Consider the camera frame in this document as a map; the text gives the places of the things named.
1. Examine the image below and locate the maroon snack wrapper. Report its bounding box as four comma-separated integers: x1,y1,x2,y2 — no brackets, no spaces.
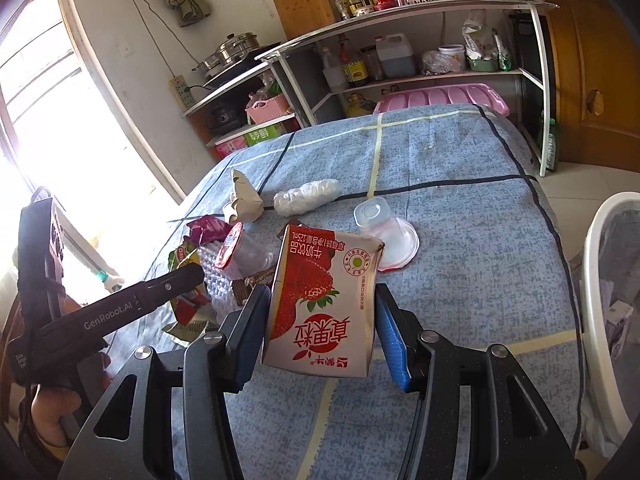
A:
186,214,231,246

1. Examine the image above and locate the green cardboard box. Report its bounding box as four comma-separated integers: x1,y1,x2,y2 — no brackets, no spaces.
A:
243,124,283,147

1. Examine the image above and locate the pink plastic storage box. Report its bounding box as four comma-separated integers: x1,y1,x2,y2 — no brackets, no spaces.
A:
374,82,510,117

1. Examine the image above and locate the pink woven basket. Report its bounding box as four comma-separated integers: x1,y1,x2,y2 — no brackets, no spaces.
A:
245,94,292,125

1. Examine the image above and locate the dark glass jar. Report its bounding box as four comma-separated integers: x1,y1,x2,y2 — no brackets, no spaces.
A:
360,46,383,81

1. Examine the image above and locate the strawberry milk carton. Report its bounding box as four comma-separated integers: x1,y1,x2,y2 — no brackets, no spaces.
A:
261,224,387,380

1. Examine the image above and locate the crumpled beige paper bag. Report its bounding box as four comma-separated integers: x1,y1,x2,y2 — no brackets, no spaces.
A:
223,169,264,223

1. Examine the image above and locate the wooden cutting board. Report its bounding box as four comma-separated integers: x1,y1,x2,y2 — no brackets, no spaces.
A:
268,0,337,41

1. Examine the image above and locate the green snack wrapper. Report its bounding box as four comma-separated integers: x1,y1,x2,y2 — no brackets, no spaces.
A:
162,240,223,347

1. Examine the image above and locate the translucent jerrycan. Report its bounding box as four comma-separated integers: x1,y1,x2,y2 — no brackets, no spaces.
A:
375,33,417,79

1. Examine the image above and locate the black cooking pot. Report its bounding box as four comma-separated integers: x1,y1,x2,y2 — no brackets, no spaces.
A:
206,102,248,133

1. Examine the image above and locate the white power strip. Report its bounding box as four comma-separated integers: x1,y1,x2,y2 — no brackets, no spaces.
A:
170,75,193,110

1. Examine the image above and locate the brown snack wrapper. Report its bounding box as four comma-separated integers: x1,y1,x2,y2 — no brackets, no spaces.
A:
231,267,276,306

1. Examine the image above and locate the white carton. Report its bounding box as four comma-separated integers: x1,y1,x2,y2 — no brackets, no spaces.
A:
605,300,636,356

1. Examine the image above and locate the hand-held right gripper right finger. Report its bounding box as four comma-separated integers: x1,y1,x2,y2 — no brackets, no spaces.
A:
374,283,586,480

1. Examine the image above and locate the white plastic bottle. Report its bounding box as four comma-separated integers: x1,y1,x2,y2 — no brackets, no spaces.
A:
320,47,348,93

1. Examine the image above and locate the wooden door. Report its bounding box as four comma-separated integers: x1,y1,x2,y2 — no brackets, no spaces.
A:
542,0,640,166

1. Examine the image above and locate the clear plastic cup white lid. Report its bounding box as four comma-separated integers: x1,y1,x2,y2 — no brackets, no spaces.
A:
353,198,421,272

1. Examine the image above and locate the white tall kitchen shelf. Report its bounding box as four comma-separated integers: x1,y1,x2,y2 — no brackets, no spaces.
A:
255,0,561,177

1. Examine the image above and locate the stainless steel steamer pot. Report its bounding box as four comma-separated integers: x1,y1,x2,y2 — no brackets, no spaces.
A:
192,31,261,78

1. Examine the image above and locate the red foil lid cup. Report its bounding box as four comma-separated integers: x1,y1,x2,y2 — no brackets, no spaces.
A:
212,222,273,281

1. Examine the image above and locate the white lidded tub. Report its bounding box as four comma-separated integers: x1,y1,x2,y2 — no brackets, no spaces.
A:
437,45,466,72

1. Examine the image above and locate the person's left hand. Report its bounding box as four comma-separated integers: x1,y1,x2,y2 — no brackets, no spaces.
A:
30,387,83,448

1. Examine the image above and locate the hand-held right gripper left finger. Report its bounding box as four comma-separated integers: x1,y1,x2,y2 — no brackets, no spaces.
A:
57,284,273,480

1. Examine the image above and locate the crumpled clear plastic bag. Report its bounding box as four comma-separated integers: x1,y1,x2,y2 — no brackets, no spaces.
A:
273,178,342,217

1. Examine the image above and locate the red capped sauce bottle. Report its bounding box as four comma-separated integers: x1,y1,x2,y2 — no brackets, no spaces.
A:
339,35,369,86

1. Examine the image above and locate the yellow cooking oil bottle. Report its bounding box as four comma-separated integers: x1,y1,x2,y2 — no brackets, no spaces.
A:
345,92,377,118

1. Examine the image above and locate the white window frame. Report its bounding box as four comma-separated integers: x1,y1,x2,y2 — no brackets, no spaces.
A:
0,0,183,211

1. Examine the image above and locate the white short kitchen shelf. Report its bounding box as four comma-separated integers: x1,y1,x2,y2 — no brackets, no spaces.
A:
181,52,306,161

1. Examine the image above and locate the pink cardboard box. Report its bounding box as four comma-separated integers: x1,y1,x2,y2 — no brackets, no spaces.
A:
215,137,248,159

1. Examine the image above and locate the clear plastic blister tray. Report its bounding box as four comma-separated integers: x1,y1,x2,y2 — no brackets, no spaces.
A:
197,242,241,321

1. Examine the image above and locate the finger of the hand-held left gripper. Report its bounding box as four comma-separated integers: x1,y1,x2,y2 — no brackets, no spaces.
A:
142,265,206,311

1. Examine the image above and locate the green glass bottle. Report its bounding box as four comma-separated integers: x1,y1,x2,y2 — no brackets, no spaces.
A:
542,119,558,171

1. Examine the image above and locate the white chair back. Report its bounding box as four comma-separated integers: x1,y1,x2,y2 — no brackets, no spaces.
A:
570,191,640,461

